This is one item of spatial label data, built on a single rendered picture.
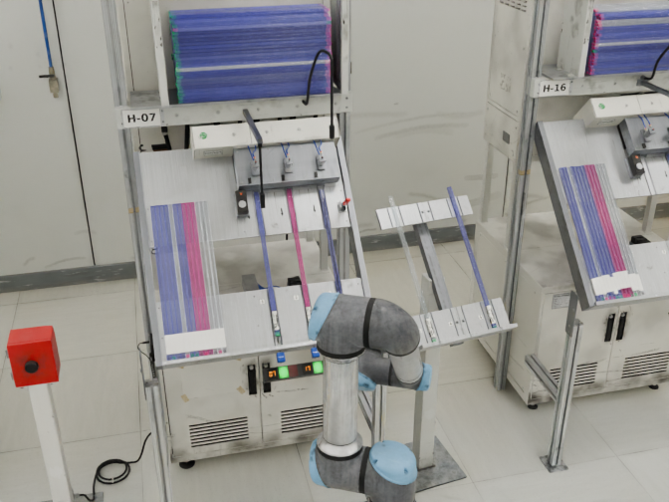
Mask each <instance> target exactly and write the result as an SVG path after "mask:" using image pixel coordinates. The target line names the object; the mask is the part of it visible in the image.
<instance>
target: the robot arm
mask: <svg viewBox="0 0 669 502"><path fill-rule="evenodd" d="M308 336H309V339H310V340H313V341H317V350H318V352H319V353H320V354H321V355H322V356H323V431H322V432H321V433H320V434H319V436H318V438H316V439H315V440H314V441H313V443H312V446H311V450H310V460H309V469H310V475H311V478H312V480H313V481H314V482H315V483H316V484H317V485H321V486H325V487H327V488H334V489H339V490H345V491H350V492H355V493H361V494H366V495H369V498H368V500H367V502H415V486H416V477H417V468H416V458H415V456H414V454H413V452H411V450H410V449H409V448H408V447H407V446H406V445H404V444H402V443H400V442H397V441H393V440H383V441H382V442H380V441H379V442H376V443H375V444H374V445H373V446H372V447H369V446H364V445H363V441H362V437H361V435H360V434H359V433H358V432H357V402H358V390H365V391H373V390H375V387H376V385H377V384H381V385H387V386H395V387H401V388H408V389H414V390H416V391H418V390H422V391H427V390H428V389H429V387H430V385H431V378H432V367H431V365H428V364H425V363H422V362H421V358H420V353H419V348H418V346H419V343H420V332H419V328H418V325H417V324H416V322H415V321H414V319H413V318H412V317H411V316H410V315H409V314H408V313H407V312H406V311H405V310H403V309H402V308H401V307H399V306H398V305H396V304H394V303H392V302H390V301H387V300H384V299H379V298H370V297H362V296H356V295H348V294H340V293H339V292H337V293H329V292H324V293H321V294H320V295H319V296H318V298H317V300H316V302H315V304H314V307H313V310H312V314H311V318H310V322H309V329H308ZM382 350H385V351H386V352H387V353H389V356H390V359H388V358H382V357H381V351H382Z"/></svg>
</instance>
